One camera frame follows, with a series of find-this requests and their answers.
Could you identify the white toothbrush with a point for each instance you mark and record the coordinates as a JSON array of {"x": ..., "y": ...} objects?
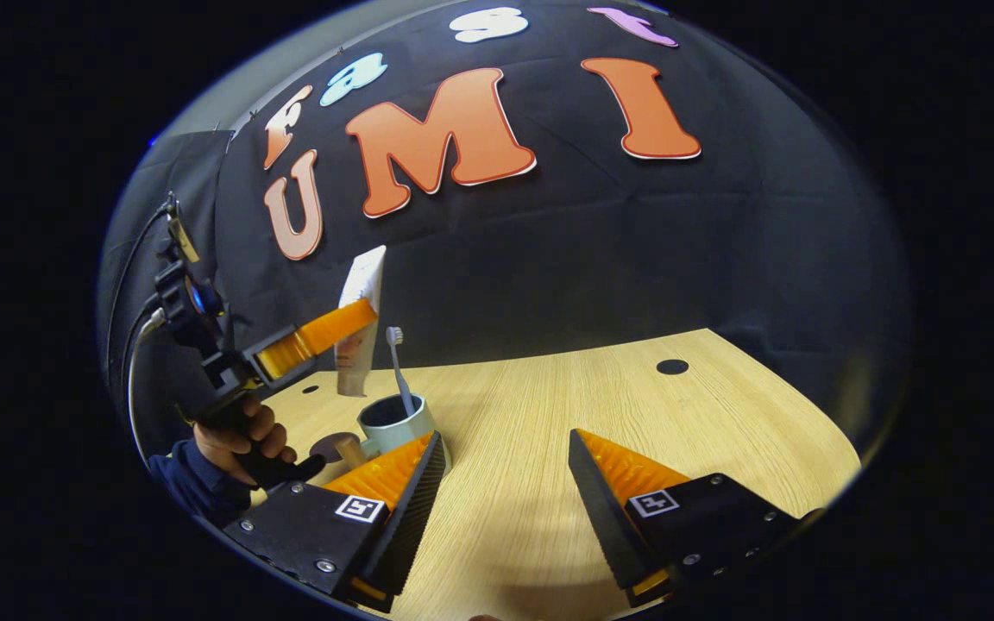
[{"x": 399, "y": 371}]

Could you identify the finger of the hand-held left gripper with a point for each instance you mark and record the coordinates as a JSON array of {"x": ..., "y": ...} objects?
[{"x": 324, "y": 336}]

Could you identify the dark round coaster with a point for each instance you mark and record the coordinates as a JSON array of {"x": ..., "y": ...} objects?
[{"x": 324, "y": 447}]

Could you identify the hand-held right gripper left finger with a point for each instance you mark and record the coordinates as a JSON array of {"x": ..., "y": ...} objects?
[{"x": 415, "y": 509}]

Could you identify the white toothpaste tube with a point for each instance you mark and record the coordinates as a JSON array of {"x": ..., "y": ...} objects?
[{"x": 362, "y": 285}]

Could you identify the wooden desktop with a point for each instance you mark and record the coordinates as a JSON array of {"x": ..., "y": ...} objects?
[{"x": 531, "y": 448}]

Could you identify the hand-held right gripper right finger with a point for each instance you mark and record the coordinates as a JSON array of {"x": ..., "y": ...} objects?
[{"x": 605, "y": 517}]

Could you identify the light blue cup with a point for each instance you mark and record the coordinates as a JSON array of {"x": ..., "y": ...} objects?
[{"x": 398, "y": 431}]

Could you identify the black backdrop cloth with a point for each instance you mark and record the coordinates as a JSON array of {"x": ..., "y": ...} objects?
[{"x": 592, "y": 250}]

